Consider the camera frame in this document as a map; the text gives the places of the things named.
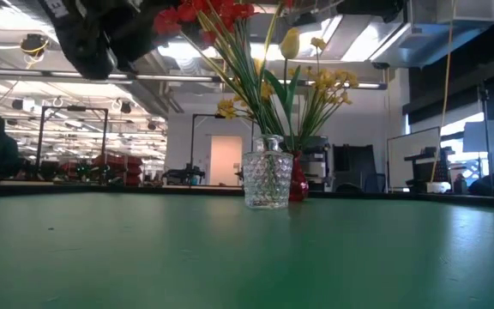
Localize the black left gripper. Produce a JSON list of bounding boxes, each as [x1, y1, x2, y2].
[[109, 0, 180, 73]]

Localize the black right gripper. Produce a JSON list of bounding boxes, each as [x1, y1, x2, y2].
[[336, 0, 406, 23]]

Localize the red small-blossom flower bunch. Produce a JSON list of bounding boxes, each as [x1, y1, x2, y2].
[[152, 0, 295, 142]]

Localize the yellow small-blossom flower bunch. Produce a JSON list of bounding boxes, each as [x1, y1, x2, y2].
[[293, 36, 359, 151], [216, 58, 276, 138]]

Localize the yellow tulip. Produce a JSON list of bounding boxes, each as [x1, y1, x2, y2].
[[263, 27, 302, 151]]

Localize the red glass vase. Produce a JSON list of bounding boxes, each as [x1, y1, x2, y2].
[[288, 149, 310, 203]]

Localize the clear glass vase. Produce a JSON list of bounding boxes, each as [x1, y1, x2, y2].
[[242, 134, 294, 210]]

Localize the ceiling light tube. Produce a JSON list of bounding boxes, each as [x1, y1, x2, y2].
[[0, 68, 222, 83]]

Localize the black ceiling dome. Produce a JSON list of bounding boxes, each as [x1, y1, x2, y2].
[[19, 33, 50, 59]]

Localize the red storage bins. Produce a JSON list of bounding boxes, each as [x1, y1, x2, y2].
[[91, 153, 144, 186]]

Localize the white board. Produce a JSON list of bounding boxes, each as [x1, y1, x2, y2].
[[386, 125, 442, 190]]

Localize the pale door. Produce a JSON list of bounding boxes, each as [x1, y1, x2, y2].
[[208, 134, 244, 187]]

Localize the grey printer machine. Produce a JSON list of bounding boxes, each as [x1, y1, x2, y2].
[[304, 136, 332, 192]]

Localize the white paper sheet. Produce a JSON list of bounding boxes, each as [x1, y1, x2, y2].
[[462, 118, 494, 154]]

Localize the white box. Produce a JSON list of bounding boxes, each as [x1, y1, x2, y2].
[[425, 181, 453, 194]]

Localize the black stand pole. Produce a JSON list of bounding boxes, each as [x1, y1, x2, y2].
[[477, 81, 494, 195]]

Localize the green table mat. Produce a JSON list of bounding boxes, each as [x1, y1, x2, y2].
[[0, 191, 494, 309]]

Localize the grey ceiling duct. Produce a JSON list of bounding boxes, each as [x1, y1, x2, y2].
[[370, 0, 494, 70]]

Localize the yellow hanging cable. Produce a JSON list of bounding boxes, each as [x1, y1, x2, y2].
[[429, 0, 457, 184]]

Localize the black rack frame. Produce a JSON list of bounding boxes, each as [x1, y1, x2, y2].
[[35, 105, 110, 180], [190, 112, 256, 173]]

